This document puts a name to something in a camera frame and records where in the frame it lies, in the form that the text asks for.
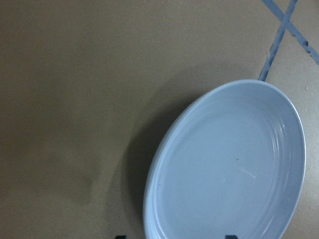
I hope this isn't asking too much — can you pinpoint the blue oval plate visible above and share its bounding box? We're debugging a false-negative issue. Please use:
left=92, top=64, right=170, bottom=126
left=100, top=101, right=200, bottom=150
left=143, top=80, right=306, bottom=239

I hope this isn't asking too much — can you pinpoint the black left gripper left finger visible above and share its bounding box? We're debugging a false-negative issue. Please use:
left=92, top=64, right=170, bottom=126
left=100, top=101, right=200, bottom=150
left=115, top=235, right=127, bottom=239

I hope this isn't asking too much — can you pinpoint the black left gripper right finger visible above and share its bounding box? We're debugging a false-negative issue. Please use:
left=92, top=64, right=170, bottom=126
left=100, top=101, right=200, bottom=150
left=224, top=228, right=236, bottom=239

